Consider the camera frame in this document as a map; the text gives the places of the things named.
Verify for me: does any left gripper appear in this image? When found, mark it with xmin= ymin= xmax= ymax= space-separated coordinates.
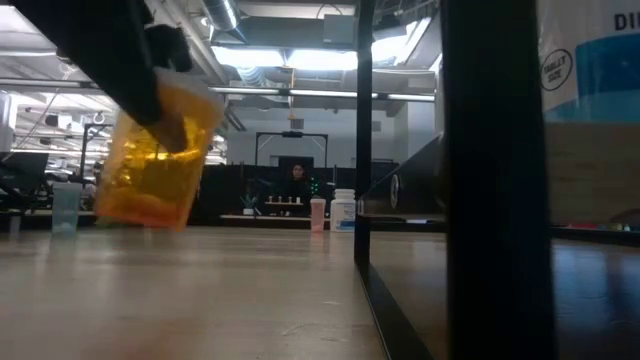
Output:
xmin=9 ymin=0 xmax=194 ymax=154

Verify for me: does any large amber pill bottle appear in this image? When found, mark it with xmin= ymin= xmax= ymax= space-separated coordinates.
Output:
xmin=94 ymin=67 xmax=226 ymax=232

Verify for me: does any small background wooden shelf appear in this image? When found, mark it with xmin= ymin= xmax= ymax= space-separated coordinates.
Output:
xmin=264 ymin=195 xmax=305 ymax=207

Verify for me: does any bright ceiling lamp panel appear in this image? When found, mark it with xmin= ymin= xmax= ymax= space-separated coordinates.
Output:
xmin=212 ymin=45 xmax=285 ymax=69
xmin=287 ymin=48 xmax=359 ymax=71

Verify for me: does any dark background monitor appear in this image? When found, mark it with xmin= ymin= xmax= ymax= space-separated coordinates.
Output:
xmin=0 ymin=152 xmax=50 ymax=196

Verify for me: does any clear small cup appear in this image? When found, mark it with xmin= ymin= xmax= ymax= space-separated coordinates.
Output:
xmin=51 ymin=181 xmax=84 ymax=237

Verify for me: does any long ceiling light strip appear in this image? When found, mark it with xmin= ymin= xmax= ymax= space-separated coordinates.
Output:
xmin=0 ymin=77 xmax=437 ymax=104

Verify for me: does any person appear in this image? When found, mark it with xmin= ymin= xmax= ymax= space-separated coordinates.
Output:
xmin=282 ymin=162 xmax=321 ymax=201

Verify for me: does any background wooden table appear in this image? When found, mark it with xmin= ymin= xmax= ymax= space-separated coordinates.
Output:
xmin=220 ymin=213 xmax=312 ymax=222

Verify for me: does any grey ceiling unit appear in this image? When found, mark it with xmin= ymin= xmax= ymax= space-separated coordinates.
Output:
xmin=322 ymin=13 xmax=357 ymax=45

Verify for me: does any small pink pill bottle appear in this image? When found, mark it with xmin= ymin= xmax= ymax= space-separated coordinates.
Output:
xmin=309 ymin=198 xmax=327 ymax=234

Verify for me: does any bright ceiling skylight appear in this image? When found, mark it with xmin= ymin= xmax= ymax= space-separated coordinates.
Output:
xmin=372 ymin=17 xmax=446 ymax=72

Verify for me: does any silver round ventilation duct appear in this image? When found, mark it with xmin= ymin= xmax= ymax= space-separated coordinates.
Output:
xmin=202 ymin=0 xmax=241 ymax=32

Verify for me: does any black partition wall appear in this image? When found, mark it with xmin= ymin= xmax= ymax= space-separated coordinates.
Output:
xmin=187 ymin=162 xmax=401 ymax=229

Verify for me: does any black background rig frame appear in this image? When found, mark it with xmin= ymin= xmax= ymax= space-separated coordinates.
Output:
xmin=254 ymin=130 xmax=330 ymax=169

